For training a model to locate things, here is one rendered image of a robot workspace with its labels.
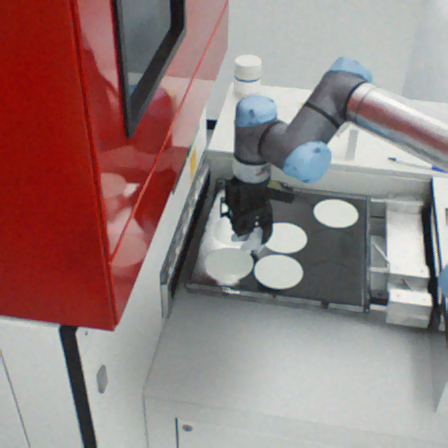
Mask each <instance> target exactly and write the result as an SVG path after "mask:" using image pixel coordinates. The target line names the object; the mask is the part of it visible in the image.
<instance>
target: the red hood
mask: <svg viewBox="0 0 448 448"><path fill-rule="evenodd" d="M228 45H229V0H0V315H2V316H9V317H16V318H21V319H28V320H35V321H41V322H48V323H53V324H60V325H67V326H73V327H80V328H86V329H99V330H106V331H112V332H113V331H115V330H116V326H118V325H119V323H120V320H121V318H122V315H123V313H124V310H125V308H126V305H127V303H128V300H129V297H130V296H131V293H132V291H133V288H134V286H135V283H136V281H137V278H138V276H139V273H140V271H141V268H142V266H143V264H144V261H145V259H146V256H147V254H148V249H149V246H150V244H151V241H152V239H153V237H154V235H155V232H156V229H157V227H158V224H159V222H160V219H161V217H162V214H163V212H164V210H165V208H166V205H167V203H168V200H169V198H170V195H171V192H172V190H173V187H174V185H175V183H176V178H177V176H178V173H179V171H180V168H181V166H182V163H183V161H184V158H185V155H186V154H187V151H188V149H189V146H190V144H191V141H192V139H193V136H194V134H195V131H196V129H197V126H198V125H199V122H200V119H201V117H202V114H203V109H204V107H205V104H206V102H207V99H208V97H209V95H210V93H211V90H212V88H213V85H214V82H215V80H216V77H217V75H218V72H219V70H220V67H221V65H222V63H223V61H224V58H225V56H226V53H227V51H228Z"/></svg>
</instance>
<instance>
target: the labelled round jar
mask: <svg viewBox="0 0 448 448"><path fill-rule="evenodd" d="M234 67H235V68H234V94H235V95H236V96H237V97H242V98H243V97H248V96H253V95H259V94H260V85H261V59H260V58H258V57H256V56H253V55H242V56H239V57H237V58H236V59H235V61H234Z"/></svg>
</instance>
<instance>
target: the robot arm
mask: <svg viewBox="0 0 448 448"><path fill-rule="evenodd" d="M372 83H373V75H372V73H371V72H370V71H369V69H368V68H367V67H365V66H364V65H363V64H362V63H359V62H358V61H356V60H353V59H352V58H349V57H340V58H338V59H337V60H336V61H334V63H333V64H332V65H331V66H330V68H329V69H328V70H327V71H326V72H324V74H323V75H322V78H321V80H320V81H319V84H318V85H317V87H316V88H315V90H314V91H313V92H312V94H311V95H310V96H309V97H308V98H307V100H306V101H305V102H304V104H303V105H302V107H301V108H300V109H299V111H298V112H297V114H296V115H295V116H294V118H293V119H292V120H291V122H290V123H289V125H288V124H287V123H285V122H283V121H281V120H279V119H278V118H277V116H278V112H277V104H276V103H275V101H274V100H273V99H272V98H270V97H268V96H260V95H253V96H248V97H243V98H241V99H240V100H239V101H238V102H237V103H236V106H235V116H234V121H233V125H234V140H233V163H232V171H233V175H232V176H230V177H227V178H225V196H223V197H220V218H223V217H227V218H228V219H230V223H231V224H232V231H233V232H234V233H233V234H232V237H231V239H232V241H233V242H236V241H245V242H244V243H242V244H241V246H240V251H242V252H244V251H250V250H251V253H253V255H255V254H258V253H259V252H260V251H261V250H262V248H263V247H264V246H265V244H266V243H267V242H268V241H269V239H270V238H271V237H272V234H273V221H274V220H273V210H272V206H271V203H270V202H269V199H271V200H276V201H280V202H285V203H288V204H291V202H292V201H293V199H294V198H295V196H296V195H297V193H296V192H295V191H294V190H293V188H292V187H291V186H290V185H289V184H288V183H282V182H278V181H275V180H271V174H272V167H273V165H274V166H275V167H277V168H279V169H280V170H282V171H283V172H284V173H285V174H286V175H287V176H289V177H293V178H294V179H296V180H298V181H300V182H302V183H316V181H318V180H319V179H320V178H322V177H323V175H324V174H325V173H326V171H327V170H328V165H329V164H330V163H331V160H332V153H331V150H330V148H329V147H327V145H328V144H329V142H330V141H331V139H332V138H333V137H334V135H335V134H336V132H337V131H338V130H339V128H340V127H341V125H342V124H344V122H346V123H348V124H351V125H353V126H355V127H357V128H359V129H361V130H363V131H365V132H367V133H369V134H371V135H373V136H375V137H377V138H378V139H380V140H382V141H384V142H386V143H388V144H390V145H392V146H394V147H396V148H398V149H400V150H402V151H406V152H408V153H410V154H411V155H413V156H415V157H417V158H419V159H421V160H423V161H425V162H427V163H429V164H431V165H433V166H435V167H437V168H439V169H441V170H443V171H444V172H446V173H448V116H446V115H443V114H441V113H439V112H436V111H434V110H432V109H430V108H427V107H425V106H423V105H420V104H418V103H416V102H414V101H412V100H410V99H407V98H405V97H403V96H401V95H398V94H396V93H394V92H391V91H389V90H384V89H382V88H381V87H379V86H376V85H374V84H372ZM223 203H224V204H225V205H226V206H227V207H228V210H227V211H224V212H222V204H223ZM438 281H439V287H440V289H441V291H442V293H443V294H444V295H445V297H446V299H447V300H448V261H447V263H446V265H445V266H444V269H443V271H441V273H440V275H439V279H438Z"/></svg>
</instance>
